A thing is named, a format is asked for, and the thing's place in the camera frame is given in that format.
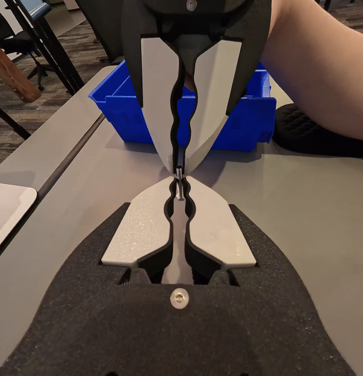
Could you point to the black wrist rest pad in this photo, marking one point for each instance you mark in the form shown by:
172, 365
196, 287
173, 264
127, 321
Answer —
293, 129

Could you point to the black office chair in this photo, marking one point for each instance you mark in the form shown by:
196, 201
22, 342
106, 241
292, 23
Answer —
11, 38

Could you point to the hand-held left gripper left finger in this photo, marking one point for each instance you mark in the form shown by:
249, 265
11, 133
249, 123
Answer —
134, 229

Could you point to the short steel bolt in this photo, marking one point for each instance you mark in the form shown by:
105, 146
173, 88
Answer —
179, 173

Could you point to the person's right hand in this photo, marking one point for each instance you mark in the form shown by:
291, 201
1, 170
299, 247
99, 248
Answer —
189, 82

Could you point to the tilted display on black stand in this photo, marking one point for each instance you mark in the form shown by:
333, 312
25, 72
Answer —
39, 8

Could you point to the black high-back chair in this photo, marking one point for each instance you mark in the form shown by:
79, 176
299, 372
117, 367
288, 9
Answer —
105, 29

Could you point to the wooden beam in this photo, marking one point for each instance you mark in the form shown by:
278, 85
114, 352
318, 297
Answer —
14, 76

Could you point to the white stand base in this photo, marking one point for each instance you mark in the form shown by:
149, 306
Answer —
11, 211

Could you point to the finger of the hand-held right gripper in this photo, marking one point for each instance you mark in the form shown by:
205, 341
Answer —
213, 88
158, 88

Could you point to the person's right forearm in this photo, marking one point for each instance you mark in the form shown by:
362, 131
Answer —
316, 73

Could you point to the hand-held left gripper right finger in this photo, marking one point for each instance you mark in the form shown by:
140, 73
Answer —
222, 229

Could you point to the blue plastic bin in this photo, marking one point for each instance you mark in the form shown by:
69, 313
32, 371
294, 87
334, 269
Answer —
125, 117

